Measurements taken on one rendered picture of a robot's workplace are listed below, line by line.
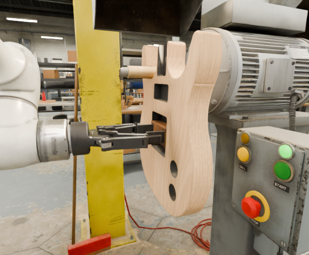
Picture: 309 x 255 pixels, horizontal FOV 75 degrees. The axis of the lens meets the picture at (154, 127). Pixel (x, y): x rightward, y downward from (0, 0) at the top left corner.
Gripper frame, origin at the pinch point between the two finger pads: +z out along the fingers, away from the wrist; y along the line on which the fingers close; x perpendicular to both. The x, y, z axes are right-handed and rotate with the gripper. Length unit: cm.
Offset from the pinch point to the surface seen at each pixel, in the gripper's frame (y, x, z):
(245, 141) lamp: 15.2, 1.2, 13.9
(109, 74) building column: -96, 15, 1
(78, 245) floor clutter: -81, -102, -25
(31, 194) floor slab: -194, -120, -77
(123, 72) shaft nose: -7.2, 14.8, -6.9
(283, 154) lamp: 23.8, 1.7, 13.9
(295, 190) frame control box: 26.3, -3.8, 14.6
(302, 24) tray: -2, 31, 47
